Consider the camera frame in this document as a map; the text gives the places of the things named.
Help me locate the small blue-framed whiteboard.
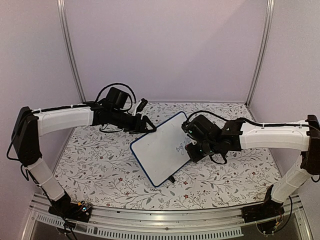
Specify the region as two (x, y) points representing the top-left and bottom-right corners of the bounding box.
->
(129, 111), (192, 188)

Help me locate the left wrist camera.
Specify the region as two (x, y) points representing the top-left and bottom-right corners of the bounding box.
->
(128, 98), (148, 116)

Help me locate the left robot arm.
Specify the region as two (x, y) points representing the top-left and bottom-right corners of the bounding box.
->
(7, 83), (157, 223)

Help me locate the aluminium frame post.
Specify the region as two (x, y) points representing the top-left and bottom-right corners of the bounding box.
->
(245, 0), (275, 108)
(56, 0), (87, 102)

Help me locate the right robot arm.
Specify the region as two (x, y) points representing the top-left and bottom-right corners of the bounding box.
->
(181, 110), (320, 223)

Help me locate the left aluminium frame post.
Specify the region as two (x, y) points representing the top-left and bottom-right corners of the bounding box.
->
(56, 0), (87, 102)

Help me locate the front aluminium rail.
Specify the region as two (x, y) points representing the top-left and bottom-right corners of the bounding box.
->
(21, 194), (315, 240)

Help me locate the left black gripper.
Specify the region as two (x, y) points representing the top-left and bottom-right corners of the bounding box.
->
(110, 109), (157, 135)

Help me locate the right aluminium frame post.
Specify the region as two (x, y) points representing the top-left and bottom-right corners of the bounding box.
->
(245, 0), (275, 108)

